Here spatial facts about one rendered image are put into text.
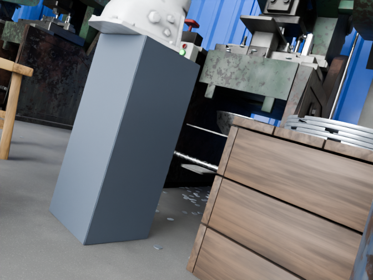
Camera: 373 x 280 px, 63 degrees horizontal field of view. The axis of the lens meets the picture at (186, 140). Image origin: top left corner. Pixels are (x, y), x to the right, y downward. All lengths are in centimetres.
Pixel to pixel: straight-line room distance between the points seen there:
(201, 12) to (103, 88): 259
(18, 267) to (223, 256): 37
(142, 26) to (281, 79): 68
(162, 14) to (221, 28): 236
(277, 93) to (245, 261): 74
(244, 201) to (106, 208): 29
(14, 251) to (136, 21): 49
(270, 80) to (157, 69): 65
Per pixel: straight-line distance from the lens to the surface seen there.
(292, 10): 150
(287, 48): 148
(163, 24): 71
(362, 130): 64
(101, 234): 71
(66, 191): 77
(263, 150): 61
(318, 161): 58
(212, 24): 309
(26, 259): 63
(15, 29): 262
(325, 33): 171
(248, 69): 128
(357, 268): 26
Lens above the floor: 30
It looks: 3 degrees down
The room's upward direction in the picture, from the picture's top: 17 degrees clockwise
